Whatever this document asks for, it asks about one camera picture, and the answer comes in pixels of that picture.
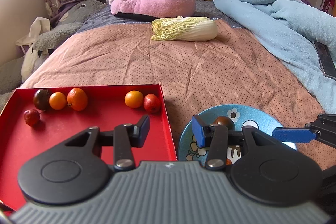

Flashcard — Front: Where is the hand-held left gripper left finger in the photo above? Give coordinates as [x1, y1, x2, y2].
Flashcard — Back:
[56, 115, 151, 170]

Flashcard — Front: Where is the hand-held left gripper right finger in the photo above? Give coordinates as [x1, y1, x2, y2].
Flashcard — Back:
[192, 115, 289, 170]

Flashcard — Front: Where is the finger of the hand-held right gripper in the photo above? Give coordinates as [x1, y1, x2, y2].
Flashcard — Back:
[272, 114, 336, 147]

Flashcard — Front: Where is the dark purple tomato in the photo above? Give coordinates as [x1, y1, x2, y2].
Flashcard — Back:
[212, 116, 234, 131]
[33, 89, 50, 111]

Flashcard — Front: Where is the red cherry tomato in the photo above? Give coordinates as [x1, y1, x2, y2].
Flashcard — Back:
[143, 93, 161, 113]
[24, 109, 40, 127]

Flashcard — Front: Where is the blue flower-print plate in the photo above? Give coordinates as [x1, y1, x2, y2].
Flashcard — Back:
[178, 105, 298, 162]

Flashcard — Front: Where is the red shallow tray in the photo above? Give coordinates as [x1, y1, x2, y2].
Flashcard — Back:
[0, 84, 178, 212]

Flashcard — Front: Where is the bumpy tangerine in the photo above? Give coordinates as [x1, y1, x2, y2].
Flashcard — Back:
[67, 88, 88, 111]

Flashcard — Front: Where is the pink dotted bedspread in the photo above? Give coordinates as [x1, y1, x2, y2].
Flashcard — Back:
[20, 18, 336, 170]

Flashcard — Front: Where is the black smartphone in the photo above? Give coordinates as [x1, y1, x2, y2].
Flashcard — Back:
[314, 41, 336, 79]

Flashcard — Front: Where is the napa cabbage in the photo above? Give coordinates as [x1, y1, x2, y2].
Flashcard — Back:
[151, 17, 218, 41]

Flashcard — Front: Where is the light blue fleece blanket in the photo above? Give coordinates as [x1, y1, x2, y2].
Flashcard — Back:
[213, 0, 336, 114]

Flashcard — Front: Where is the grey-blue bed sheet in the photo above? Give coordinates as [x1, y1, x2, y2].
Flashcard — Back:
[79, 0, 244, 29]

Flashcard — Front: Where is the grey shark plush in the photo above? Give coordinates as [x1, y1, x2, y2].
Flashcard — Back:
[0, 0, 108, 94]

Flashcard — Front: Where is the white tote bag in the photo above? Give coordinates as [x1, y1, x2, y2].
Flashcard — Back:
[16, 17, 51, 54]

